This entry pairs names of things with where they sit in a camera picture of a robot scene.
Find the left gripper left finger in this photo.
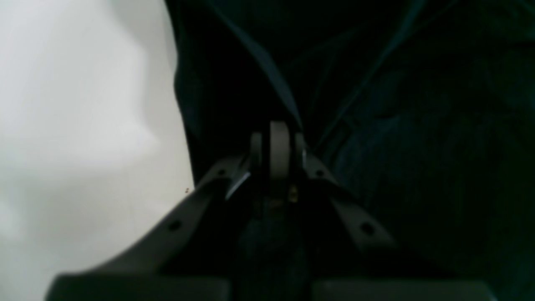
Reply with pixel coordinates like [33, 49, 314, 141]
[46, 132, 262, 301]

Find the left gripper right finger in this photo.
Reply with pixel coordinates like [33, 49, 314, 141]
[270, 121, 495, 301]

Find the black T-shirt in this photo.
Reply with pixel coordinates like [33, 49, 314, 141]
[166, 0, 534, 301]

